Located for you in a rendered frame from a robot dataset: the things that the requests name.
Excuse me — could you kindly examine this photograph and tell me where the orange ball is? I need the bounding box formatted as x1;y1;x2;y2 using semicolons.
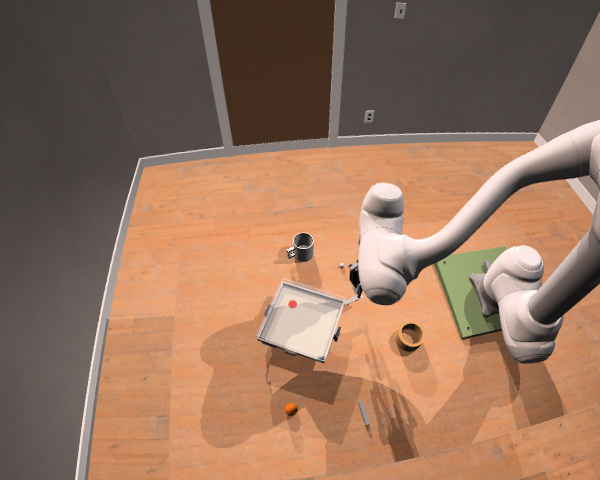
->
285;403;298;416

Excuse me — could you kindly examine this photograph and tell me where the dark grey mug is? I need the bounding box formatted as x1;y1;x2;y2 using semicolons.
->
286;233;314;262

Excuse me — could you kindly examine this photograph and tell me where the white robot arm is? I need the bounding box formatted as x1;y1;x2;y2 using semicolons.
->
358;120;600;364

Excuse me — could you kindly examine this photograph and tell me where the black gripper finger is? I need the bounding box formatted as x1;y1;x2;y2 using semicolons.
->
348;262;361;295

